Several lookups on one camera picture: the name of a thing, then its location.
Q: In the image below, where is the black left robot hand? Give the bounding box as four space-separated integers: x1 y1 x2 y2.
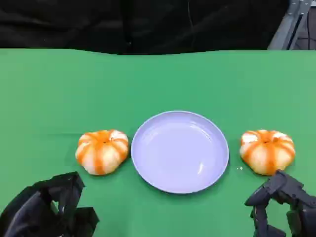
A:
0 171 100 237

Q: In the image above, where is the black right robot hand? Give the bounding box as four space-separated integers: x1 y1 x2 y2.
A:
244 169 316 237

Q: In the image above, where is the orange white toy bread roll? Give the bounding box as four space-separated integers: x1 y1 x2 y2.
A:
75 129 129 176
239 129 296 176

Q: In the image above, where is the lilac plate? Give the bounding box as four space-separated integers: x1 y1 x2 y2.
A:
131 110 230 195

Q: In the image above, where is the green table cloth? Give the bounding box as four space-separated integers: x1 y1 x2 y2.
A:
0 48 316 237

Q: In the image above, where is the black backdrop curtain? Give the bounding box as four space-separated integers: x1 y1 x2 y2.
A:
0 0 290 55

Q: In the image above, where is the black background cable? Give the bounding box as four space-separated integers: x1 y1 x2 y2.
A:
297 9 316 50

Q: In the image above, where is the grey metal frame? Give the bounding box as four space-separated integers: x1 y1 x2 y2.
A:
268 0 316 51

